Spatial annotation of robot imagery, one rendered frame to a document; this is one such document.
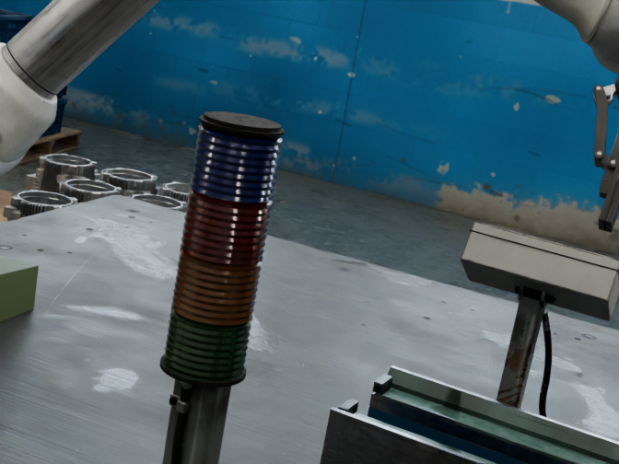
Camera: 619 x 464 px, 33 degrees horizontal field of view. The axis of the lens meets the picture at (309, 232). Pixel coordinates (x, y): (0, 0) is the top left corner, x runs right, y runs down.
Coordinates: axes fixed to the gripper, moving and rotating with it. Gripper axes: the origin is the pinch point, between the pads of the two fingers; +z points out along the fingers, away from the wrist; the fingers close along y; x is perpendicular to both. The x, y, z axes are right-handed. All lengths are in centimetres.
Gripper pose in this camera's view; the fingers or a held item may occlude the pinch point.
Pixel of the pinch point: (613, 199)
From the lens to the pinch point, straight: 124.3
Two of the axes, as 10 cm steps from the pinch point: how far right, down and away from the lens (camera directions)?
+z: -3.8, 8.9, -2.7
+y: 8.9, 2.7, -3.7
